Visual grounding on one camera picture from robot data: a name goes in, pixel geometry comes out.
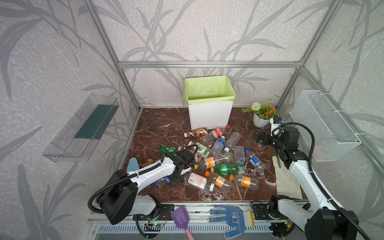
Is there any pink label square bottle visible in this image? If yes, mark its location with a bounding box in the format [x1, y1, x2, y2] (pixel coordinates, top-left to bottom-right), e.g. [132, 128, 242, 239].
[186, 172, 215, 192]

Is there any blue label Pocari bottle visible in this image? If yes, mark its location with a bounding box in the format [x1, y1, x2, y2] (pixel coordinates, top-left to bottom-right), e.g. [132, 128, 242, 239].
[211, 136, 226, 156]

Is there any small blue label bottle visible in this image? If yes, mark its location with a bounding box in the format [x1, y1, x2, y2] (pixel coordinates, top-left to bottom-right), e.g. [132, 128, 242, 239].
[244, 148, 266, 174]

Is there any square clear plastic bottle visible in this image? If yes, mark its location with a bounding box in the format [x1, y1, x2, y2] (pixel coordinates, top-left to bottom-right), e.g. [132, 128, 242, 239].
[234, 146, 246, 164]

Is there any clear unlabelled plastic bottle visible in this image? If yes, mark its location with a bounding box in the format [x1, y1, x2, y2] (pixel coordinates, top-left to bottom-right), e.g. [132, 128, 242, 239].
[223, 132, 241, 153]

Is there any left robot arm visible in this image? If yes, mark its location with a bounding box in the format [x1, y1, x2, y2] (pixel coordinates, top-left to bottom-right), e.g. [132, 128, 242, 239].
[88, 145, 197, 225]

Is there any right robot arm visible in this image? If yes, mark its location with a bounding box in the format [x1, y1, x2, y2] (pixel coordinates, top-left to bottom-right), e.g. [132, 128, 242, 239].
[256, 122, 369, 240]

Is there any green bin liner bag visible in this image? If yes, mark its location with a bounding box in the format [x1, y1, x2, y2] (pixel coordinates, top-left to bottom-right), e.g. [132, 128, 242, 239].
[183, 76, 237, 106]

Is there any lime label tea bottle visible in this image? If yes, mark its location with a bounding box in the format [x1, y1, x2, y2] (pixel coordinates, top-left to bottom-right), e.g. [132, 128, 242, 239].
[188, 141, 211, 158]

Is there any green plastic bottle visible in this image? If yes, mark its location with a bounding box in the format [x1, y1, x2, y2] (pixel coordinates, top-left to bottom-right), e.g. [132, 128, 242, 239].
[158, 145, 178, 155]

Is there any brown gold coffee bottle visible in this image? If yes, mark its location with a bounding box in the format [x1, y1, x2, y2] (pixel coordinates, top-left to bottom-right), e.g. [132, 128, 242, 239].
[184, 128, 208, 138]

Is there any white pot flower plant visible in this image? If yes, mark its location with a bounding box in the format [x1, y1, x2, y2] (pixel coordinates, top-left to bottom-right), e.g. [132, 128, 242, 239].
[242, 102, 278, 128]

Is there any red label cola bottle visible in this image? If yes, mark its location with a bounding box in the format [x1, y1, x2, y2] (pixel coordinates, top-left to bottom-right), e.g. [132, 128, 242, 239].
[201, 125, 231, 143]

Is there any cream rubber glove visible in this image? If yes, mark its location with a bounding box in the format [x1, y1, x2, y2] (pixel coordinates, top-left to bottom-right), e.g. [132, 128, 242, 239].
[272, 156, 303, 200]

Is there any green Sprite bottle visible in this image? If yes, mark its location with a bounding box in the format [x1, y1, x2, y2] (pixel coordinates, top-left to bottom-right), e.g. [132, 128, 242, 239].
[210, 164, 245, 175]

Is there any teal plastic spatula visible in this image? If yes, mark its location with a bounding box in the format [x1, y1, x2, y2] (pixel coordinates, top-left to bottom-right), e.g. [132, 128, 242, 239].
[127, 157, 140, 173]

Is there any purple plastic scoop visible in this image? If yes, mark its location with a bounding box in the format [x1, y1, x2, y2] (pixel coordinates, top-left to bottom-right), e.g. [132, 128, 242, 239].
[171, 206, 195, 240]

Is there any green circuit board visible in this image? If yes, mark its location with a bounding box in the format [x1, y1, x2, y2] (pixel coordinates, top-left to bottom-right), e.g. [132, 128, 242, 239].
[145, 222, 167, 232]

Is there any blue dotted work glove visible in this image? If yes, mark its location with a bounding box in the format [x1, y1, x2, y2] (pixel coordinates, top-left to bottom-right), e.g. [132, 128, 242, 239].
[208, 205, 255, 240]

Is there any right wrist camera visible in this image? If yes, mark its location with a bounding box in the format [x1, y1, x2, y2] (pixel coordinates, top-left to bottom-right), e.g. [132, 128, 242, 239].
[270, 117, 284, 136]

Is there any white wire mesh basket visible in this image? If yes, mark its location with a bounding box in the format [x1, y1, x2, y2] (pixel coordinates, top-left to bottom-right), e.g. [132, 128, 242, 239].
[290, 90, 362, 162]

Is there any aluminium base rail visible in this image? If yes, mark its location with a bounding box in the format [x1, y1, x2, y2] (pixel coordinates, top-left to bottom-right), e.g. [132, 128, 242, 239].
[86, 200, 316, 224]

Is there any clear acrylic wall shelf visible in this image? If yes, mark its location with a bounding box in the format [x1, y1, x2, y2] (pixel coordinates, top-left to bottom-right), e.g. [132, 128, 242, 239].
[42, 94, 120, 163]

